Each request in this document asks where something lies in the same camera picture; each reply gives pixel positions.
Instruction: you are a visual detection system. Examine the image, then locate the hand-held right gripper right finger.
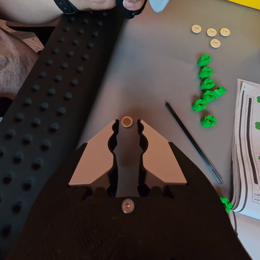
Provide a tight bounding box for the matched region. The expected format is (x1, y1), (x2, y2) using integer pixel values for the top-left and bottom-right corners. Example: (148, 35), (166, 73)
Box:
(137, 119), (187, 196)

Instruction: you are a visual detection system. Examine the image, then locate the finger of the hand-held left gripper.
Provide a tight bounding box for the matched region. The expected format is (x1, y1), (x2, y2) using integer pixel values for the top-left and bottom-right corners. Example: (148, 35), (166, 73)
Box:
(149, 0), (170, 13)

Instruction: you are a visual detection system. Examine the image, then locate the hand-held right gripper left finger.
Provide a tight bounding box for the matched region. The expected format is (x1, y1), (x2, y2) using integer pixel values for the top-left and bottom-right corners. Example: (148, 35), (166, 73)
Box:
(69, 119), (119, 197)

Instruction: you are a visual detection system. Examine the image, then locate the tan round tile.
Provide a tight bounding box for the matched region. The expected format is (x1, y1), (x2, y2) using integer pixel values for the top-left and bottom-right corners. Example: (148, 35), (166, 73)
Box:
(121, 116), (133, 128)

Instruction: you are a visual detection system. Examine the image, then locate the person's left forearm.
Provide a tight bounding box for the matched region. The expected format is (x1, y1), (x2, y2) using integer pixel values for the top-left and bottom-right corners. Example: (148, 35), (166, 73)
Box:
(0, 0), (62, 25)

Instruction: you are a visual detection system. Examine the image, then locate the grey desk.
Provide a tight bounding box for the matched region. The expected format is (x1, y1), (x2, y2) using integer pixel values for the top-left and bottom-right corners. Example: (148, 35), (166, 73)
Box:
(77, 0), (260, 260)

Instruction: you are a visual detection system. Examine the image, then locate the person's left hand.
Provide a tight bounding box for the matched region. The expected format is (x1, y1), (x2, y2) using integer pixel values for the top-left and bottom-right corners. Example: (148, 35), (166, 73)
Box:
(71, 0), (146, 11)

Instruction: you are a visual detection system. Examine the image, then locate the thin black rod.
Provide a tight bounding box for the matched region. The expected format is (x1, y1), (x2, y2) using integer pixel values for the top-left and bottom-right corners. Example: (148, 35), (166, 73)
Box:
(165, 102), (224, 184)

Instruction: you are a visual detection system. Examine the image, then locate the black wristband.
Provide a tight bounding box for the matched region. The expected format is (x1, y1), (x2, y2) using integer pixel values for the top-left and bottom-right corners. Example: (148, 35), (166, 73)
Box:
(54, 0), (79, 15)

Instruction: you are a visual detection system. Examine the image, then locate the black perforated plastic panel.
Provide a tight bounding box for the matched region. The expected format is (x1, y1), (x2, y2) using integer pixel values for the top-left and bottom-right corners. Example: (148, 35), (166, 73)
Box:
(0, 10), (124, 260)

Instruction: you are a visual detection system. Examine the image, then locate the green round brick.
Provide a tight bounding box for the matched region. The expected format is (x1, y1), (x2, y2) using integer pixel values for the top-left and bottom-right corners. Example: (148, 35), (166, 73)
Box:
(220, 197), (233, 213)

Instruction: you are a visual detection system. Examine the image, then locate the brick building instruction booklet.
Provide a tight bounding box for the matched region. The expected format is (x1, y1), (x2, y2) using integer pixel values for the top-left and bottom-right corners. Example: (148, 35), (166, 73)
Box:
(228, 78), (260, 260)

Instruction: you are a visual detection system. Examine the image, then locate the yellow plastic bin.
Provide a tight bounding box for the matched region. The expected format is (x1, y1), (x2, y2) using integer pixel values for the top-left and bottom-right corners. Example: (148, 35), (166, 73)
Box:
(225, 0), (260, 10)

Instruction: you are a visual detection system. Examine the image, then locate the cluster of green bricks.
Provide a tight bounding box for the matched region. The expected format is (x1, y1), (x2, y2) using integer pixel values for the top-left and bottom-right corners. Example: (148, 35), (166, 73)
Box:
(191, 54), (227, 128)

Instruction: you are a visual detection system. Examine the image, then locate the grey cartoon print shirt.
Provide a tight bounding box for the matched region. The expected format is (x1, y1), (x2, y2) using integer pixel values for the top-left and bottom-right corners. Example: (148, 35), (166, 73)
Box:
(0, 19), (45, 100)

